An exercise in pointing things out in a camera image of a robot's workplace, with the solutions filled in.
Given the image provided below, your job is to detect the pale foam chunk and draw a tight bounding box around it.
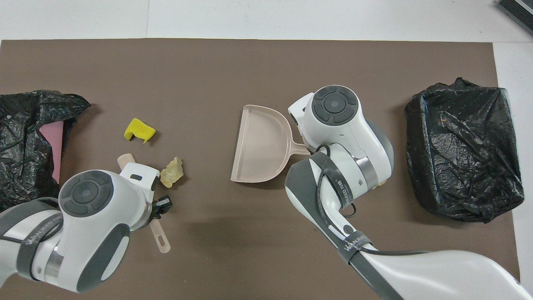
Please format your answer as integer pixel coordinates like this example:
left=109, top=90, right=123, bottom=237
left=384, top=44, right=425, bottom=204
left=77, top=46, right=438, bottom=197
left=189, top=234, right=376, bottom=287
left=160, top=157, right=184, bottom=188

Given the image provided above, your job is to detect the black bag lined bin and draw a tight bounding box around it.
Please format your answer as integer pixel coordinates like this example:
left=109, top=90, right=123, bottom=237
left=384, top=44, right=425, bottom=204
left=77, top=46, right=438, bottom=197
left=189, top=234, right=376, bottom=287
left=404, top=77, right=525, bottom=223

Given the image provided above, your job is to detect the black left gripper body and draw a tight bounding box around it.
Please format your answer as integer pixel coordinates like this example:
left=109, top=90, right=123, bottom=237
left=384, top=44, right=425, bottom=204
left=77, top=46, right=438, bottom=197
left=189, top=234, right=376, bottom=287
left=152, top=195, right=172, bottom=220

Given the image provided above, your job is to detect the yellow sponge piece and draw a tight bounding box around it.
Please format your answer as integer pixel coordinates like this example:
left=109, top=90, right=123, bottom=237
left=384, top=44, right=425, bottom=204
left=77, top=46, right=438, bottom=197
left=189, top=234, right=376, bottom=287
left=124, top=118, right=157, bottom=144

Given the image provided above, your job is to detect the pink bin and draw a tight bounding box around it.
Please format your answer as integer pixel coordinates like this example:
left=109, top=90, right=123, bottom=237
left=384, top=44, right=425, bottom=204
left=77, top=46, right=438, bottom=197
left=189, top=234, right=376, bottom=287
left=39, top=121, right=64, bottom=185

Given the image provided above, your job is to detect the beige plastic dustpan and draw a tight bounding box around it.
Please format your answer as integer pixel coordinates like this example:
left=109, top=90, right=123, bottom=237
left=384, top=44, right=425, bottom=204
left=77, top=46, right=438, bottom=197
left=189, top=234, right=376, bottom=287
left=230, top=105, right=311, bottom=184

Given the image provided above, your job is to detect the dark ribbed device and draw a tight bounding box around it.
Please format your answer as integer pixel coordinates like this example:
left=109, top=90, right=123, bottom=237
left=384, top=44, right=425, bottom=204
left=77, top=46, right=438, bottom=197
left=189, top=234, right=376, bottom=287
left=496, top=0, right=533, bottom=36

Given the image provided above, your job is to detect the crumpled black trash bag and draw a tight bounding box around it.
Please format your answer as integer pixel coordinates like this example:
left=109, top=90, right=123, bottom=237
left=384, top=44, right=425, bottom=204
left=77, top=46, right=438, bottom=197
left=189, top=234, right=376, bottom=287
left=0, top=90, right=91, bottom=213

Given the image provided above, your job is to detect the brown table mat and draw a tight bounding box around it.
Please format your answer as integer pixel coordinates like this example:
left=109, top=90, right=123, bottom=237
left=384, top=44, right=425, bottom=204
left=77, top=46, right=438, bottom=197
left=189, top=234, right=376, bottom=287
left=0, top=38, right=522, bottom=300

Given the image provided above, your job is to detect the beige hand brush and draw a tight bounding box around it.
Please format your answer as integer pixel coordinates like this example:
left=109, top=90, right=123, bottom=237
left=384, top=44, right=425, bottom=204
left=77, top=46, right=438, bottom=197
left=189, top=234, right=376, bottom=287
left=117, top=153, right=172, bottom=255

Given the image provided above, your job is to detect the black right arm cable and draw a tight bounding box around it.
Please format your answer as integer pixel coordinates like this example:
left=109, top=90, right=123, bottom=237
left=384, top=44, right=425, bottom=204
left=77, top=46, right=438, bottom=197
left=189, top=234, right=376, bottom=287
left=316, top=144, right=430, bottom=255

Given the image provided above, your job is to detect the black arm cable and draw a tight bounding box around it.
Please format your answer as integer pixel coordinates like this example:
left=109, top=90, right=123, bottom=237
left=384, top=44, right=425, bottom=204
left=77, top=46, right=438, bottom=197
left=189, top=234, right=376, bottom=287
left=0, top=217, right=63, bottom=248
left=316, top=144, right=430, bottom=255

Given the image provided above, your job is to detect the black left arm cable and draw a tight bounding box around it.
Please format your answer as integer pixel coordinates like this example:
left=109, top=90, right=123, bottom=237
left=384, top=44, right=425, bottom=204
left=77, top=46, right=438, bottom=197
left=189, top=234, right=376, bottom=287
left=0, top=217, right=63, bottom=248

